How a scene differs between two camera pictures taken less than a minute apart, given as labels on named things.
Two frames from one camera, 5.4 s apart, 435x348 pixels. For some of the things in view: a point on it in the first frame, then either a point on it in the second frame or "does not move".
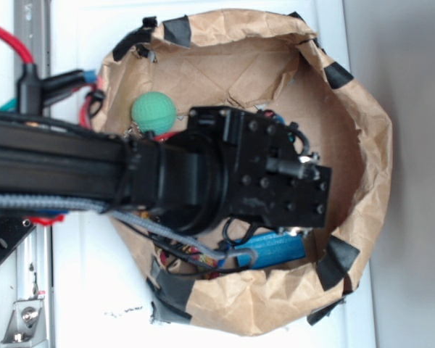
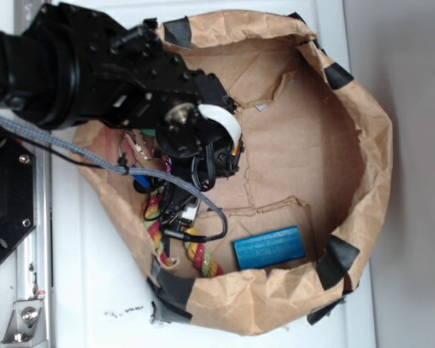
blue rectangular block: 270,249 does not move
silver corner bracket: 26,323 does not move
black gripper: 264,176 -> 127,77
